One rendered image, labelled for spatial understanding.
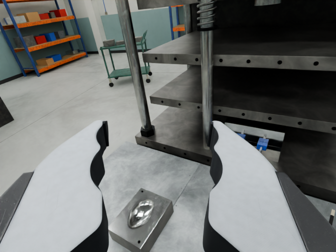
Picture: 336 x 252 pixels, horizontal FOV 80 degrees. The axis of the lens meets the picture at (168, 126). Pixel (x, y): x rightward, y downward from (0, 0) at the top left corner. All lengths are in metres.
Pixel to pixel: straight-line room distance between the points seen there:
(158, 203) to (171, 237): 0.12
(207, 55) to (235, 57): 0.12
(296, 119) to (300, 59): 0.25
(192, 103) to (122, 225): 0.67
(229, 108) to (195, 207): 0.48
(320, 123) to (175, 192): 0.66
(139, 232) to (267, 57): 0.80
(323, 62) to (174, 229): 0.80
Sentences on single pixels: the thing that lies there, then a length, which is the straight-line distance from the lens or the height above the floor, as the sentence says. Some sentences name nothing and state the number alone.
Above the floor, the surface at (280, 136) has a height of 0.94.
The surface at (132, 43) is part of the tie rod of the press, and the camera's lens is 1.11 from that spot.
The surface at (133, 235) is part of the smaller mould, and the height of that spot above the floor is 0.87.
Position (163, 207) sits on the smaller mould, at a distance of 0.81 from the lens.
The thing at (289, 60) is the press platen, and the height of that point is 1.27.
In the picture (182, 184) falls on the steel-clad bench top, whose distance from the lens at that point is 0.96.
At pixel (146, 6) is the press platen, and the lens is 1.13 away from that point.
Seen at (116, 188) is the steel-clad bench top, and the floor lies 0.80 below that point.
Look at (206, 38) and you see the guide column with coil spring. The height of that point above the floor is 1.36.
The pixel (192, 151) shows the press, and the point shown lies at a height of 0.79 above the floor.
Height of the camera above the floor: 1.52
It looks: 32 degrees down
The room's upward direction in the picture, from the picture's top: 8 degrees counter-clockwise
